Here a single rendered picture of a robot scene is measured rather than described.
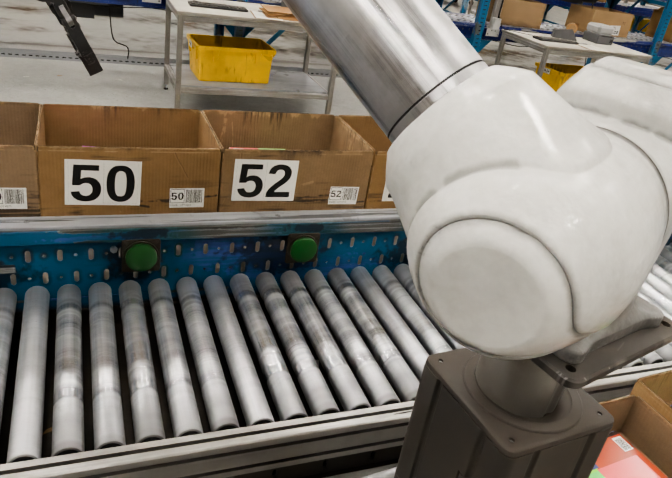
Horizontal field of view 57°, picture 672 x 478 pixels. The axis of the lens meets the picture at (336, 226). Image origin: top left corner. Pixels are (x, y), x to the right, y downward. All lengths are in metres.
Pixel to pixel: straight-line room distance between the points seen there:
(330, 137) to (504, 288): 1.49
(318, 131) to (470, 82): 1.39
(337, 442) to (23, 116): 1.09
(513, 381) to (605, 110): 0.34
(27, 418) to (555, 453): 0.84
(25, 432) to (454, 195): 0.91
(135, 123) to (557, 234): 1.44
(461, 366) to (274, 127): 1.12
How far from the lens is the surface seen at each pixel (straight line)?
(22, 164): 1.47
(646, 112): 0.62
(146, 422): 1.17
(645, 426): 1.36
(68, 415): 1.20
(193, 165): 1.49
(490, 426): 0.78
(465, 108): 0.46
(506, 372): 0.79
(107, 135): 1.75
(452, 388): 0.81
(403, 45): 0.50
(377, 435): 1.26
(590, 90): 0.63
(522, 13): 7.08
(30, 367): 1.31
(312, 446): 1.21
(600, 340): 0.71
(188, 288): 1.50
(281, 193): 1.56
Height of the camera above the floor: 1.58
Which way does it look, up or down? 26 degrees down
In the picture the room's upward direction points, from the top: 10 degrees clockwise
